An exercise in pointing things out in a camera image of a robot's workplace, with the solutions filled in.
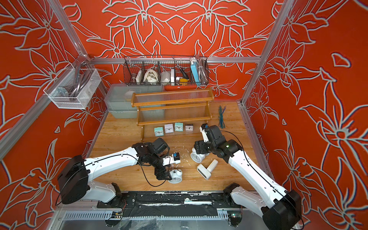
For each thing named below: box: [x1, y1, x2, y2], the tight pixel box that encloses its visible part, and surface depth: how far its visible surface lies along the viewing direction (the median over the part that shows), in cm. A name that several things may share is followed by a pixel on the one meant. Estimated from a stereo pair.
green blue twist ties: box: [218, 105, 227, 129], surface depth 112 cm
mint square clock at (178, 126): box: [174, 122, 184, 132], surface depth 100 cm
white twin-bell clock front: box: [168, 169, 183, 184], surface depth 76 cm
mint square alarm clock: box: [153, 126, 164, 137], surface depth 97 cm
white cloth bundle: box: [143, 68, 159, 85], surface depth 92 cm
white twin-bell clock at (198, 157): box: [190, 147, 210, 163], surface depth 84 cm
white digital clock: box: [196, 163, 212, 181], surface depth 81 cm
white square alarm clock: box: [164, 123, 174, 134], surface depth 98 cm
